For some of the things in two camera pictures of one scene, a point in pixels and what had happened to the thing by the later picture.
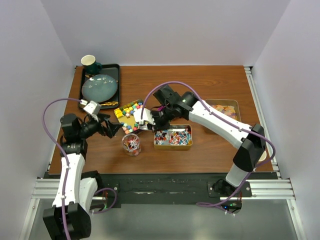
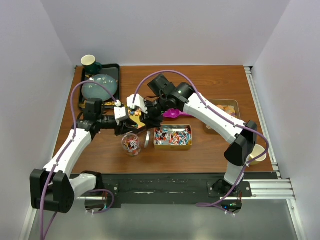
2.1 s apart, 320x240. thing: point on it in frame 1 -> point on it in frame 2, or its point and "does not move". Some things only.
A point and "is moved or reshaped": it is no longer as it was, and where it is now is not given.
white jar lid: (144, 127) is moved or reshaped
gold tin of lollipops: (176, 137) does not move
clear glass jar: (131, 144) does not move
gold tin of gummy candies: (228, 107) does not move
